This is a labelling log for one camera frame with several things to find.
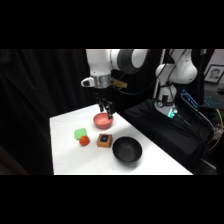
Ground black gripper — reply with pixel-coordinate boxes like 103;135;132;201
94;86;115;120

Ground red ball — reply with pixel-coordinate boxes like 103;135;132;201
78;135;91;147

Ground pink bowl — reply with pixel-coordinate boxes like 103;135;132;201
93;112;115;130

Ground black bowl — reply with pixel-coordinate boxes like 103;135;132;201
111;136;143;164

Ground orange box with blue top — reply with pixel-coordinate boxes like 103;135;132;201
96;133;114;149

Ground green block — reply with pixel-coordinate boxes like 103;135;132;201
74;127;88;141

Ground black robot stand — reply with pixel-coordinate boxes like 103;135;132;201
123;98;214;176

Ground black curtain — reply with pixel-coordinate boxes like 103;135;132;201
0;49;101;176

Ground framed picture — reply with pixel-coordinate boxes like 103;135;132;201
203;64;224;84

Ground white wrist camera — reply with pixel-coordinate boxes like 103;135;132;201
80;76;96;88

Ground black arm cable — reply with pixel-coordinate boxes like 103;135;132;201
111;49;174;97

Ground yellow cable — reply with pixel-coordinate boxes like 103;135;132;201
209;108;223;152

